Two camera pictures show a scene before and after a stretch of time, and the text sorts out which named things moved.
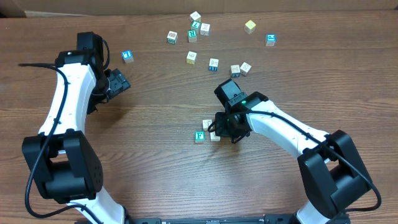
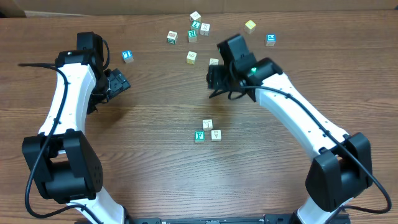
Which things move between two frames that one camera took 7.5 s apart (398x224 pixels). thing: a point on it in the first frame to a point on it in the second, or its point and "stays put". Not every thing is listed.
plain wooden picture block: (206, 124) stays put
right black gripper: (222, 121) to (214, 78)
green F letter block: (199, 136) stays put
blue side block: (213, 137) stays put
